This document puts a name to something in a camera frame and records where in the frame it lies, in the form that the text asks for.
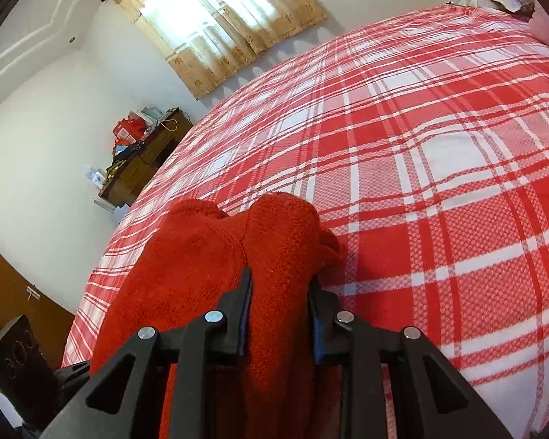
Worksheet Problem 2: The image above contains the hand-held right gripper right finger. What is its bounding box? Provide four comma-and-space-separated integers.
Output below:
307, 279, 527, 439

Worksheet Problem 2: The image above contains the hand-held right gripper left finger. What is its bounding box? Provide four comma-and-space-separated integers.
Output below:
39, 266, 254, 439

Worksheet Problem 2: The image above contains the red knitted garment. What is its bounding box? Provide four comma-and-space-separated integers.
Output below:
90, 193, 348, 439

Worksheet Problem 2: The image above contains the pile of clothes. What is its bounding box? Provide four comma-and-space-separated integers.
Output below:
105, 142, 142, 179

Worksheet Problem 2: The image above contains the brown wooden door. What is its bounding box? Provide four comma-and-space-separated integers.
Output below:
0, 232, 76, 369

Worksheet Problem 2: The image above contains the white paper bag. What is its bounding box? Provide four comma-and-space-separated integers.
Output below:
104, 201, 130, 220

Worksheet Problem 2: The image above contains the wooden desk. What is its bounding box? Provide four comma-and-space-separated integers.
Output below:
97, 107, 194, 206

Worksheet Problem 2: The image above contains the white printed box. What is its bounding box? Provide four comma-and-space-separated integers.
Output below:
83, 165, 106, 187

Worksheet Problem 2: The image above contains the red plaid bed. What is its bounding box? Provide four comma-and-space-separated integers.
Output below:
61, 4, 549, 439

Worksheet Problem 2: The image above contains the red gift box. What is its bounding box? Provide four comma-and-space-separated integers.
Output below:
113, 118, 147, 145

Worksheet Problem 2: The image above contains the tan patterned curtain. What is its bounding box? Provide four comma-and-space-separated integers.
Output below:
103, 0, 328, 100

